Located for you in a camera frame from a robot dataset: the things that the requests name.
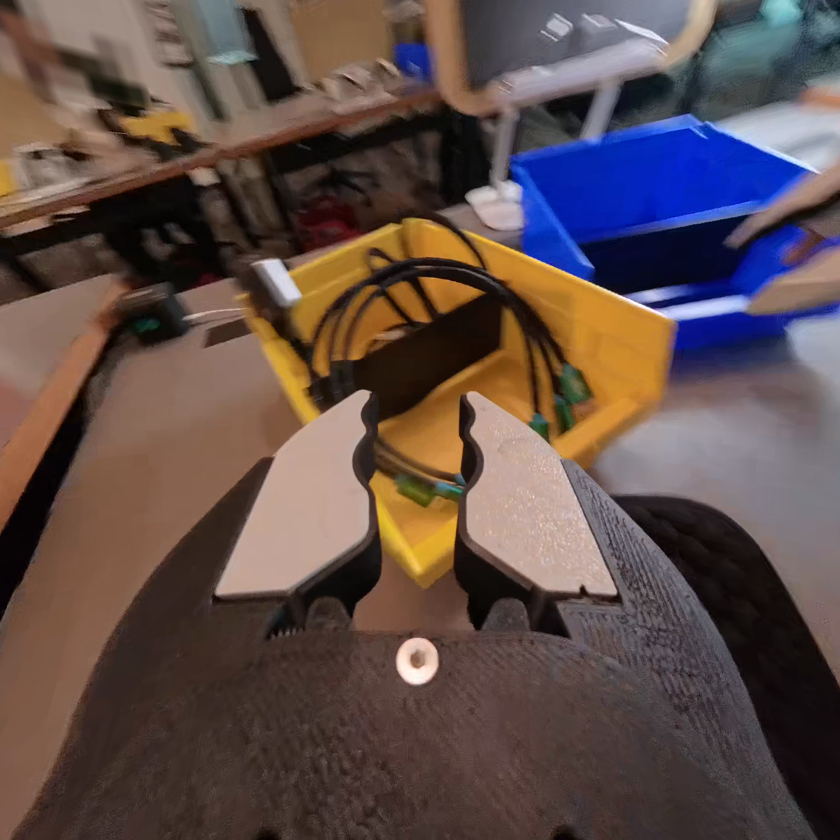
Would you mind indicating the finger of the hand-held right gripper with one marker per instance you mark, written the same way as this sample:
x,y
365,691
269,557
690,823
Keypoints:
x,y
800,203
807,285

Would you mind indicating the white tablet stand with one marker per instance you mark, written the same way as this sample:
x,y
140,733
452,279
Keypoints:
x,y
499,203

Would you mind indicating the black chair armrest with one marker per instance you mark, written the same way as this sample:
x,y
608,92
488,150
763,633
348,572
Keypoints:
x,y
754,623

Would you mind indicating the red bag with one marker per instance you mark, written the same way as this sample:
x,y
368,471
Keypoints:
x,y
328,223

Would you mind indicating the wooden desk black legs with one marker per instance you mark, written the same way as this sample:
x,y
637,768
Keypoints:
x,y
197,157

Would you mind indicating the black bin divider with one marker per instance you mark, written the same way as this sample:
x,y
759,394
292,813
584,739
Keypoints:
x,y
433,348
656,259

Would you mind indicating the black rectangular box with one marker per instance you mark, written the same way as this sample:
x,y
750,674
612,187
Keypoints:
x,y
154,308

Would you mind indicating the yellow plastic bin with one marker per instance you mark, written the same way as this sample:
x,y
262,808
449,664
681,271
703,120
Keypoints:
x,y
157,124
604,328

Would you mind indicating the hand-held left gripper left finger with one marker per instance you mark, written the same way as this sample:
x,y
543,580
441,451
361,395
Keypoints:
x,y
308,512

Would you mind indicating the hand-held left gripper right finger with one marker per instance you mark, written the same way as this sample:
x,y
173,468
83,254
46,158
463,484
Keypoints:
x,y
531,518

